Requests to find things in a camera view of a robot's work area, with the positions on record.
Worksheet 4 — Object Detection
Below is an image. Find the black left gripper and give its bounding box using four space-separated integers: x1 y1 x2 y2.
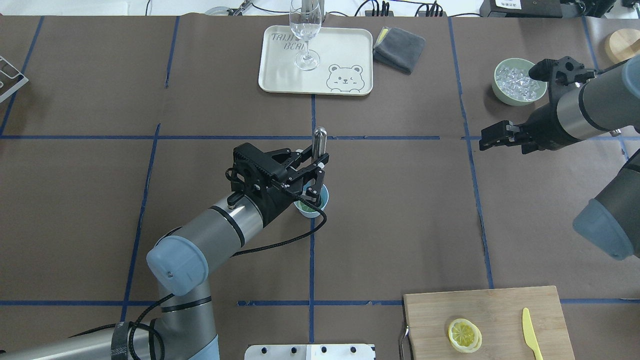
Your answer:
226 142 330 227

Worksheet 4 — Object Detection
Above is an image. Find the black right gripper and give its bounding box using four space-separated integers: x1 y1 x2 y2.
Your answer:
478 56 597 155

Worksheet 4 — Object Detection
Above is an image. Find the steel muddler black tip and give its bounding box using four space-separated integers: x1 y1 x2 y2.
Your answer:
311 126 329 162

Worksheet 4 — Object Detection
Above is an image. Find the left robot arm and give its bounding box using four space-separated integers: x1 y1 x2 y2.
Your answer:
1 142 330 360

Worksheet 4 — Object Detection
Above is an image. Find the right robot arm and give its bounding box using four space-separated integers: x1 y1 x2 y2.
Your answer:
478 55 640 261

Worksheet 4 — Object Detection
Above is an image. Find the light blue cup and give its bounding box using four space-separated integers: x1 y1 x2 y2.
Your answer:
293 182 330 219

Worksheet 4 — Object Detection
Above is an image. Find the bottom lemon slice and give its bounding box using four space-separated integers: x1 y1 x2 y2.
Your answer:
447 317 483 354

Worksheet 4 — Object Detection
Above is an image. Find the green bowl of ice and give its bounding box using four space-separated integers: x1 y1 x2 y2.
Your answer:
491 58 548 107

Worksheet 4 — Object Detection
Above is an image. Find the cream bear tray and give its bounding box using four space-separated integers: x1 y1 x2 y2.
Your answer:
258 25 374 96

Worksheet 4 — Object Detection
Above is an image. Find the grey folded cloth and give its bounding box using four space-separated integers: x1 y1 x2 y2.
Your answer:
372 26 426 75

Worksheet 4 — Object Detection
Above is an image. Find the round wooden stand base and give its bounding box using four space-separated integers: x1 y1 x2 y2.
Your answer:
605 28 640 64

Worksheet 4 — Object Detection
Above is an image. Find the clear wine glass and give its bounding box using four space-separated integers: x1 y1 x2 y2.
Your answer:
289 0 323 71

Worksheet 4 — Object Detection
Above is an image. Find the bamboo cutting board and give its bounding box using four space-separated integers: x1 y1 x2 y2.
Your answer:
398 285 575 360

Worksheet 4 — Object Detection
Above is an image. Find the yellow plastic knife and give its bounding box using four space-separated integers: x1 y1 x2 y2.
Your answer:
521 307 544 360

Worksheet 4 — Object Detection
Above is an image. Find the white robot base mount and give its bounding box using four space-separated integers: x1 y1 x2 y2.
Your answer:
244 343 377 360

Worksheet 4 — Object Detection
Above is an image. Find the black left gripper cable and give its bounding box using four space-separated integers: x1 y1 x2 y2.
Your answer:
127 185 328 360

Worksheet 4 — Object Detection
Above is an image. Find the white wire cup rack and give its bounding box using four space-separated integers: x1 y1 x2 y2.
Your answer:
0 56 29 103

